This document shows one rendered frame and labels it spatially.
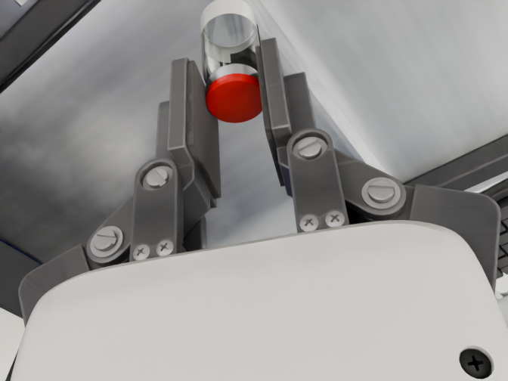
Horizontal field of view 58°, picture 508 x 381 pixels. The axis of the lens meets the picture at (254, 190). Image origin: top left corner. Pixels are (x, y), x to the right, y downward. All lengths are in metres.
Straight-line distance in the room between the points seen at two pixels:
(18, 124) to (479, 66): 0.34
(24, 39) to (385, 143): 0.27
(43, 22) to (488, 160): 0.33
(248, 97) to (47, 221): 0.34
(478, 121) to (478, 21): 0.08
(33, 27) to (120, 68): 0.06
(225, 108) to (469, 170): 0.27
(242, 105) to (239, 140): 0.21
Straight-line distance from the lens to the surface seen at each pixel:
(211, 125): 0.16
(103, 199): 0.43
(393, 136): 0.38
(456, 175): 0.40
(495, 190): 0.55
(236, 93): 0.15
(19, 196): 0.46
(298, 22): 0.32
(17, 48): 0.34
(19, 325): 0.40
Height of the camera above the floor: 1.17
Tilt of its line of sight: 47 degrees down
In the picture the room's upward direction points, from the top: 179 degrees counter-clockwise
